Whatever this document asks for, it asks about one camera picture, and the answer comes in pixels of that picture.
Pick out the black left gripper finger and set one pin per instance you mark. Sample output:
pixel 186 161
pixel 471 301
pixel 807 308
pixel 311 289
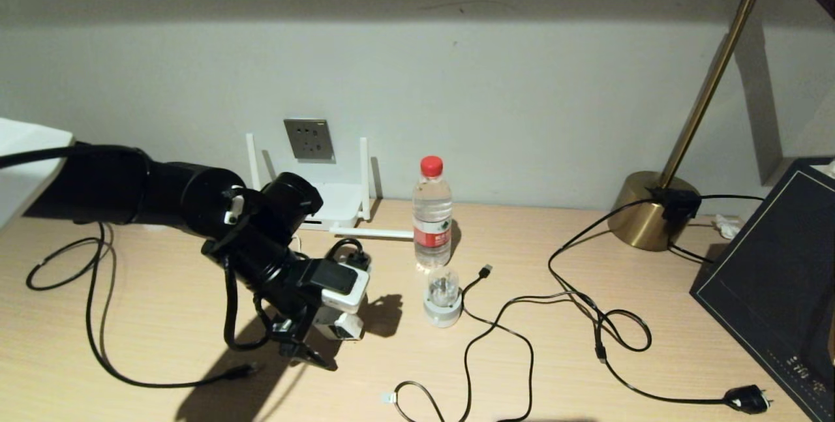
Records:
pixel 290 340
pixel 316 355

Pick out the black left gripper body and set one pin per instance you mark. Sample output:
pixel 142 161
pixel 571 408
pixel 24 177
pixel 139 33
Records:
pixel 290 304

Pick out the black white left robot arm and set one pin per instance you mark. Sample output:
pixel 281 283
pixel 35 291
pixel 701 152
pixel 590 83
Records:
pixel 130 180

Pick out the white router with antennas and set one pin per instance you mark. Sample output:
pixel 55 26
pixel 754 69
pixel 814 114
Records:
pixel 339 203

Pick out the small glass dome night light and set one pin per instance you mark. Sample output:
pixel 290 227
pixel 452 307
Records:
pixel 442 311

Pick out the clear water bottle red cap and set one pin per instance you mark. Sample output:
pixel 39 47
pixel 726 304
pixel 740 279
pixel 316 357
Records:
pixel 432 213

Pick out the brass desk lamp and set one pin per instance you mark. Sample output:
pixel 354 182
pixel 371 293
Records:
pixel 642 220

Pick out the crumpled white tissue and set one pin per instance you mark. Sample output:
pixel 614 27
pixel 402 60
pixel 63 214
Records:
pixel 725 226

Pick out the grey wall socket plate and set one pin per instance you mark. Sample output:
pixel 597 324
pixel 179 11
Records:
pixel 310 140

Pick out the black lamp switch box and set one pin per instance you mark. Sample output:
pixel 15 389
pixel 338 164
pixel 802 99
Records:
pixel 678 203

